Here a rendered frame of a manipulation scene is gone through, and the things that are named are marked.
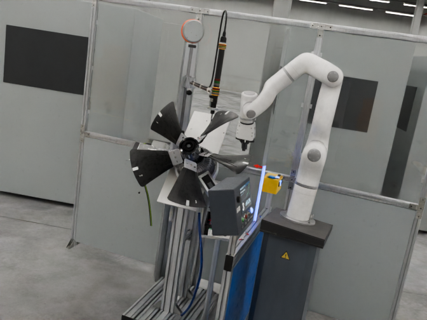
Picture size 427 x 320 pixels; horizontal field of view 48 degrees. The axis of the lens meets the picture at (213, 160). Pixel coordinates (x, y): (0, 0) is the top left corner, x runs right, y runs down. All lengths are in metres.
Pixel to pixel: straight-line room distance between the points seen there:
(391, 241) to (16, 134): 3.63
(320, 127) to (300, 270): 0.73
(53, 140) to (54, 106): 0.34
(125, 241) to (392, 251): 2.03
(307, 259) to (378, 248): 1.06
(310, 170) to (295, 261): 0.47
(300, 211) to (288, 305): 0.49
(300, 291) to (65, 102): 3.16
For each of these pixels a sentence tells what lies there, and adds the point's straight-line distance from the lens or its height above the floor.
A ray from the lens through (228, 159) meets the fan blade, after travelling 2.68.
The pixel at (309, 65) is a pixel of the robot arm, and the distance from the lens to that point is 2.45.
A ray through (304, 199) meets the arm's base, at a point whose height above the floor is 1.10.
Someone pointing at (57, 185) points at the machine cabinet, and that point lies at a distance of 5.08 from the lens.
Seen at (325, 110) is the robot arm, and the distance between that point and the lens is 2.44.
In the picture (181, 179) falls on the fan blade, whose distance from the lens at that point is 2.65.
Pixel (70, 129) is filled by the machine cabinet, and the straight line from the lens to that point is 4.90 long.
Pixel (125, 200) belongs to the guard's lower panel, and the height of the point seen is 0.51.
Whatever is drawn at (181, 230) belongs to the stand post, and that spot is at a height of 0.65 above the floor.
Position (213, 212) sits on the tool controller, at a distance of 1.90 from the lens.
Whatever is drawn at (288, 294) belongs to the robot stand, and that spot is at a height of 0.61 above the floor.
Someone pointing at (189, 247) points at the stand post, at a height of 0.45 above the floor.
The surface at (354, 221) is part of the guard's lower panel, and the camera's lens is 3.41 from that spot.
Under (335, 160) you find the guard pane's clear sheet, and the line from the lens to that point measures 3.34.
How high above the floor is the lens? 1.76
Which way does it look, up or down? 13 degrees down
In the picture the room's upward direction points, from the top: 9 degrees clockwise
